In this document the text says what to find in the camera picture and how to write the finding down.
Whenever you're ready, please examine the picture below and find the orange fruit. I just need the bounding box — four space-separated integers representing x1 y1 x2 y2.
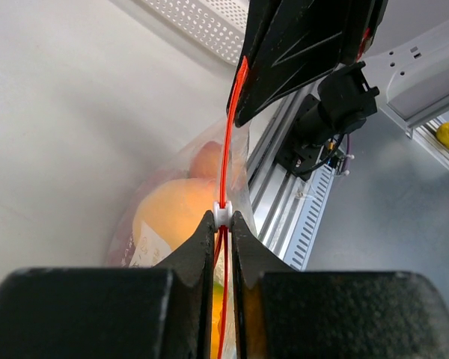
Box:
132 178 216 250

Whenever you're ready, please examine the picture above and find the peach fruit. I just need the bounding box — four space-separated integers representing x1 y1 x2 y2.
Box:
189 141 245 180

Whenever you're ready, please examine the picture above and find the aluminium mounting rail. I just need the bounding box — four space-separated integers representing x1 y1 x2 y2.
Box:
248 84 316 259

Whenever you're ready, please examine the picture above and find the white perforated plastic basket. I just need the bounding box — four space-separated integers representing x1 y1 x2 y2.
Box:
138 0 249 66

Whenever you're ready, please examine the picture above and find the clear zip top bag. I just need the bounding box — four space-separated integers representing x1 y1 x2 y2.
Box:
104 55 263 359

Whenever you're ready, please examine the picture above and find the yellow green mango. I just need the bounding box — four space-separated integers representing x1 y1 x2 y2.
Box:
210 281 236 358

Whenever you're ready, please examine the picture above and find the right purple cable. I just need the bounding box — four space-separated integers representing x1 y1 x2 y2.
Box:
336 132 356 177

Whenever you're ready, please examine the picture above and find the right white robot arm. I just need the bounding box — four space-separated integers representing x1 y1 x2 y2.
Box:
228 1 449 144

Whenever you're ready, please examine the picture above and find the slotted white cable duct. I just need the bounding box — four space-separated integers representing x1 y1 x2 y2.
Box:
279 165 335 271

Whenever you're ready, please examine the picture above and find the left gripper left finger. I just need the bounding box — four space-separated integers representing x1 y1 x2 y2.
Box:
0 212 214 358

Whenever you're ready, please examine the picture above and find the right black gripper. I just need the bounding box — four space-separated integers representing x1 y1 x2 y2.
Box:
234 0 388 127

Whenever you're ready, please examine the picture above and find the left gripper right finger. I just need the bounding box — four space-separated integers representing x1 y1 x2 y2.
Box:
230 212 449 358

